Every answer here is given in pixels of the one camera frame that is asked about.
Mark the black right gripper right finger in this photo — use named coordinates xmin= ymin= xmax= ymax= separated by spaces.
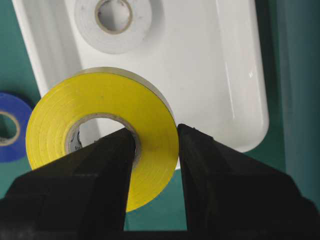
xmin=177 ymin=124 xmax=320 ymax=240

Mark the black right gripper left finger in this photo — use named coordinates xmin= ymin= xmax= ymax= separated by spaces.
xmin=0 ymin=128 xmax=136 ymax=240

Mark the white tape roll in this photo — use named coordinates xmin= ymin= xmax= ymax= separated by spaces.
xmin=74 ymin=0 xmax=153 ymax=54

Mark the blue tape roll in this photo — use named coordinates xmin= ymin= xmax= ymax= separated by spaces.
xmin=0 ymin=92 xmax=32 ymax=163

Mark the white plastic tray case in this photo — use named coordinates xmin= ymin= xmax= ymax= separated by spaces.
xmin=12 ymin=0 xmax=269 ymax=153

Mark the yellow tape roll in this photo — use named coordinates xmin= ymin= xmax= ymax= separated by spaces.
xmin=25 ymin=67 xmax=179 ymax=212

